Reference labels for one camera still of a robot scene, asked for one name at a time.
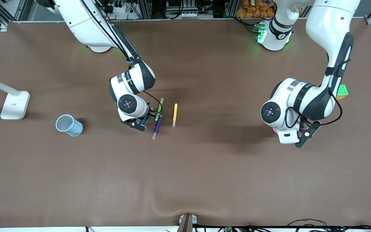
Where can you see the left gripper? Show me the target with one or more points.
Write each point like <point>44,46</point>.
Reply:
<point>301,125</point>

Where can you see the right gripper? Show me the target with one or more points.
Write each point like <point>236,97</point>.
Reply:
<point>151,112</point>

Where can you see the blue marker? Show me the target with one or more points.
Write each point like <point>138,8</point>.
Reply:
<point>144,120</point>

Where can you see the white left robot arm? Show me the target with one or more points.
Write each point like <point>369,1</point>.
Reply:
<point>330,25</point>

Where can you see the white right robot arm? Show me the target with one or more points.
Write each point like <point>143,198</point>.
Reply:
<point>85,25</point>

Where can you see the purple marker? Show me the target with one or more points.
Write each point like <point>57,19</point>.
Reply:
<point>157,127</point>

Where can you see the green marker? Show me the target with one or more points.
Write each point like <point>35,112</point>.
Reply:
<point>159,109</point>

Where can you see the yellow marker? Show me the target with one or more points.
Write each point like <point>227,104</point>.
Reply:
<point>174,115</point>

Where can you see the light blue mesh cup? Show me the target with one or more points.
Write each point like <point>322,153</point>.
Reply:
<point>74,129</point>

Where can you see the colourful puzzle cube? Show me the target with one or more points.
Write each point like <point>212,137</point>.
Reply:
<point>343,91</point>

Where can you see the white power strip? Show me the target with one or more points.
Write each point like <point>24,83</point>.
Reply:
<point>124,9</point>

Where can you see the white terminal block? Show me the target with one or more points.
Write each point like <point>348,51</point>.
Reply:
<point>185,14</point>

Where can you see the white lamp stand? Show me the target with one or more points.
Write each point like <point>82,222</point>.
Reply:
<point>14,106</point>

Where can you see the orange netted items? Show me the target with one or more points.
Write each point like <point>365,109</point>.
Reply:
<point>253,11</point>

